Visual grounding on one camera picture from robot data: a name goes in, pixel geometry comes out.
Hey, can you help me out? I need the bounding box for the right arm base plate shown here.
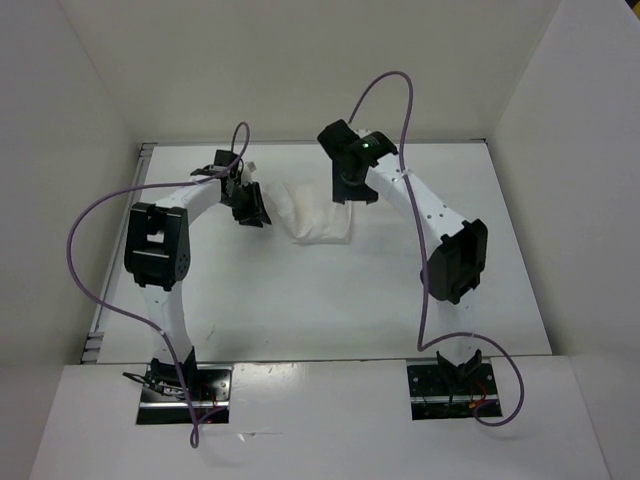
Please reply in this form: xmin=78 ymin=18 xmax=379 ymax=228
xmin=406 ymin=360 xmax=502 ymax=421

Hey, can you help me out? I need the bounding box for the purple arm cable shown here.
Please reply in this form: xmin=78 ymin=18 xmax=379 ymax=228
xmin=348 ymin=72 xmax=526 ymax=427
xmin=67 ymin=121 xmax=251 ymax=448

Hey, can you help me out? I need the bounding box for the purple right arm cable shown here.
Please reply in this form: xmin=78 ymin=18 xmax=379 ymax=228
xmin=348 ymin=72 xmax=526 ymax=427

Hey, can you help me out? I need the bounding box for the white pleated skirt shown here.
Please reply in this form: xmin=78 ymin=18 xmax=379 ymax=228
xmin=263 ymin=181 xmax=353 ymax=245

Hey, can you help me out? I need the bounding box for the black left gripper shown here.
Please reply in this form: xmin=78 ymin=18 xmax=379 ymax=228
xmin=221 ymin=181 xmax=271 ymax=228

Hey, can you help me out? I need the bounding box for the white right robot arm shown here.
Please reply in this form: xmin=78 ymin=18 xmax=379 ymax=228
xmin=317 ymin=119 xmax=488 ymax=393

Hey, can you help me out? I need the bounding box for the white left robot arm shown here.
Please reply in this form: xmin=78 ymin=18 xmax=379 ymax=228
xmin=124 ymin=150 xmax=271 ymax=400

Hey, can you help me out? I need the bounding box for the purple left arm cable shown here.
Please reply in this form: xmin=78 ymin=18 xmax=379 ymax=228
xmin=67 ymin=121 xmax=251 ymax=448

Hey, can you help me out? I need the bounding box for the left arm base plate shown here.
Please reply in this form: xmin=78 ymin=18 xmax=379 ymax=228
xmin=124 ymin=364 xmax=233 ymax=426

